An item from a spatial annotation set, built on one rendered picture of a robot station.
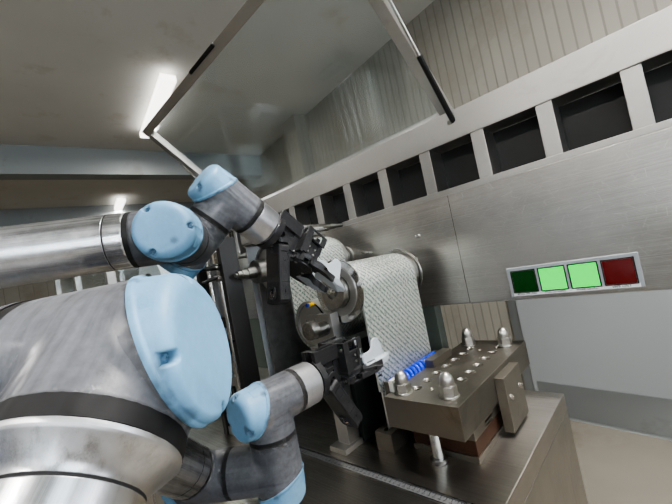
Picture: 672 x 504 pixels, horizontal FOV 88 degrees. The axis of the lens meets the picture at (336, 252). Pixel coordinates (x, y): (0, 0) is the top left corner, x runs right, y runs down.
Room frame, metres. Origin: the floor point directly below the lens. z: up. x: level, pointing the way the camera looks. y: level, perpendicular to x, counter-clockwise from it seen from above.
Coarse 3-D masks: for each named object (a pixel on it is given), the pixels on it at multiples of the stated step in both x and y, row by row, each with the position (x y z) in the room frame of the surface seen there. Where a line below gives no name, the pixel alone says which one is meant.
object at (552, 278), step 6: (540, 270) 0.81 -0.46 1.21; (546, 270) 0.81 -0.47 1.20; (552, 270) 0.80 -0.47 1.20; (558, 270) 0.79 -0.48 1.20; (540, 276) 0.82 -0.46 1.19; (546, 276) 0.81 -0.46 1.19; (552, 276) 0.80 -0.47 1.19; (558, 276) 0.79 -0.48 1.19; (564, 276) 0.78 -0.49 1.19; (546, 282) 0.81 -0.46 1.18; (552, 282) 0.80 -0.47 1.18; (558, 282) 0.79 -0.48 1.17; (564, 282) 0.78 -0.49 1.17; (546, 288) 0.81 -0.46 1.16; (552, 288) 0.80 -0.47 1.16; (558, 288) 0.79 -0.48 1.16; (564, 288) 0.79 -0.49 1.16
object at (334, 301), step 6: (342, 282) 0.78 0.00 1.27; (348, 288) 0.78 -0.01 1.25; (324, 294) 0.81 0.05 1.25; (336, 294) 0.79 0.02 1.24; (342, 294) 0.77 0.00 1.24; (348, 294) 0.78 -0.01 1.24; (324, 300) 0.82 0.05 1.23; (330, 300) 0.80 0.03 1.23; (336, 300) 0.79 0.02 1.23; (342, 300) 0.78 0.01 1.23; (348, 300) 0.79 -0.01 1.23; (330, 306) 0.81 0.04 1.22; (336, 306) 0.79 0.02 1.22; (342, 306) 0.79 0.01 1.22
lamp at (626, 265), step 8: (608, 264) 0.73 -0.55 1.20; (616, 264) 0.72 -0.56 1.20; (624, 264) 0.71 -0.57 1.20; (632, 264) 0.70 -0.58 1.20; (608, 272) 0.73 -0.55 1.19; (616, 272) 0.72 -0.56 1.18; (624, 272) 0.71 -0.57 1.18; (632, 272) 0.70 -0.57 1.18; (608, 280) 0.73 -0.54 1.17; (616, 280) 0.72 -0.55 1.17; (624, 280) 0.71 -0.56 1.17; (632, 280) 0.71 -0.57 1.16
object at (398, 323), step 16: (384, 304) 0.83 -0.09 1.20; (400, 304) 0.87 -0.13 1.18; (416, 304) 0.92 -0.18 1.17; (368, 320) 0.78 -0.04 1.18; (384, 320) 0.82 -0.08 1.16; (400, 320) 0.86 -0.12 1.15; (416, 320) 0.91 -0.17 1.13; (368, 336) 0.77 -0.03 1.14; (384, 336) 0.81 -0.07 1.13; (400, 336) 0.85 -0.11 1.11; (416, 336) 0.90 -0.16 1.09; (400, 352) 0.84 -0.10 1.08; (416, 352) 0.89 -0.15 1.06; (384, 368) 0.79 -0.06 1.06; (400, 368) 0.83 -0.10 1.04
